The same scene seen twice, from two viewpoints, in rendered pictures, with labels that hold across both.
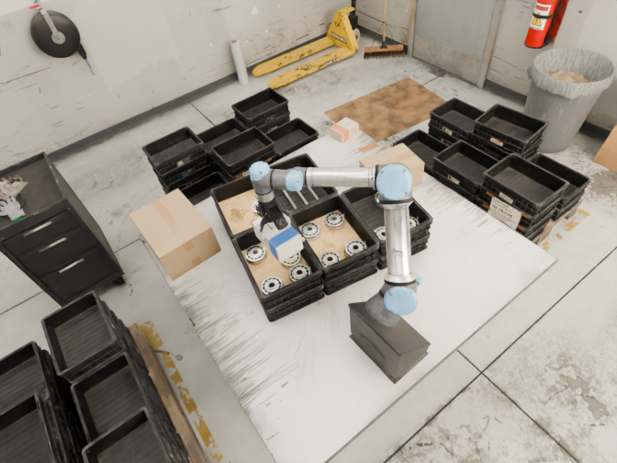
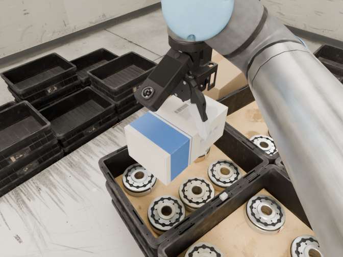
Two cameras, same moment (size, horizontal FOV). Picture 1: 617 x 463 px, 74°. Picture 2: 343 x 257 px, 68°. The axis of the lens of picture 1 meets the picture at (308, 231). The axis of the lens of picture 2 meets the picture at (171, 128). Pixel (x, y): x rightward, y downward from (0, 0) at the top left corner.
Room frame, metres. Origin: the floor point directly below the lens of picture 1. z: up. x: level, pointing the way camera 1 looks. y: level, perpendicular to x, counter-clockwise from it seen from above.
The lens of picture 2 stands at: (1.02, -0.25, 1.50)
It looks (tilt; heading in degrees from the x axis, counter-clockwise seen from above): 45 degrees down; 73
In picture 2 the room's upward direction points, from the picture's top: straight up
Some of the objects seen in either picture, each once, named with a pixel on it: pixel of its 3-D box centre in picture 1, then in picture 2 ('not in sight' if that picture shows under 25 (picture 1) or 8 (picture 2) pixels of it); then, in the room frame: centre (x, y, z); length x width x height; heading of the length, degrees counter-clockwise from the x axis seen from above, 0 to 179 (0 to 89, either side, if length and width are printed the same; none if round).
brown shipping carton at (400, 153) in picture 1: (390, 172); not in sight; (1.78, -0.53, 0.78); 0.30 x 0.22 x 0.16; 108
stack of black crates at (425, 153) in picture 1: (422, 159); not in sight; (2.44, -0.98, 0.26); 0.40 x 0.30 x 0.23; 30
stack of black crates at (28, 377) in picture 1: (32, 396); (97, 80); (0.96, 1.62, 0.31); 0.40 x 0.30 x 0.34; 30
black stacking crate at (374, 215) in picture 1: (384, 214); not in sight; (1.38, -0.40, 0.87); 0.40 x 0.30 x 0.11; 19
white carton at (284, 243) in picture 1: (277, 235); (177, 131); (1.15, 0.13, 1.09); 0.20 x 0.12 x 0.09; 30
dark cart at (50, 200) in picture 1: (59, 237); not in sight; (2.01, 1.70, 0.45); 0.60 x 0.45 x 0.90; 30
